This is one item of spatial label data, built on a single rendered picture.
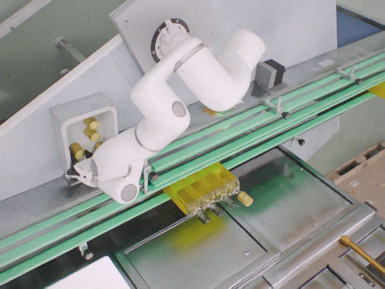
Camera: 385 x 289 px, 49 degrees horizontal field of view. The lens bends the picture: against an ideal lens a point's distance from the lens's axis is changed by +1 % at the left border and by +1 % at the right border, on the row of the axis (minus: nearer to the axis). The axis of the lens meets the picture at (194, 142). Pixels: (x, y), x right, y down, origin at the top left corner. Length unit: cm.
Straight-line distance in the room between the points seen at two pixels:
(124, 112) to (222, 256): 59
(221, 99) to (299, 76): 106
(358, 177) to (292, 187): 370
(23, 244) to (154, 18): 76
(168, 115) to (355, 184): 460
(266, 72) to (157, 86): 92
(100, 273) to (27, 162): 41
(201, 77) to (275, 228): 89
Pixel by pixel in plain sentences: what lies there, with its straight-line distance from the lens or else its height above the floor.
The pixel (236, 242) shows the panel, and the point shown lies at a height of 120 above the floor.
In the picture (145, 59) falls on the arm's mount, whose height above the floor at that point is 79.
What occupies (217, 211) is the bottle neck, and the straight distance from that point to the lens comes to 142.
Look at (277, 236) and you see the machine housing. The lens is 162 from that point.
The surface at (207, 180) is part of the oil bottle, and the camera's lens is 149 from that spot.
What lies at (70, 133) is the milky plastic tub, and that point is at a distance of 137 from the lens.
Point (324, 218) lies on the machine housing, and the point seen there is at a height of 129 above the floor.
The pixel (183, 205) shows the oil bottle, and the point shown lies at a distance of 143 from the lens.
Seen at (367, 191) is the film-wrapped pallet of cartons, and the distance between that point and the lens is 537.
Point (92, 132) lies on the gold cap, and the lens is 136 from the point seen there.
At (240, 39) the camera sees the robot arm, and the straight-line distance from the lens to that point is 107.
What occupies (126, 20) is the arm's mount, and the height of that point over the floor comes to 79.
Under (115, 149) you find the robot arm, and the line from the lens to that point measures 101.
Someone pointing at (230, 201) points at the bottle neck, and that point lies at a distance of 145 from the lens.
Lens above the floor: 179
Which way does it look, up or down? 36 degrees down
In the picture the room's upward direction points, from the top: 131 degrees clockwise
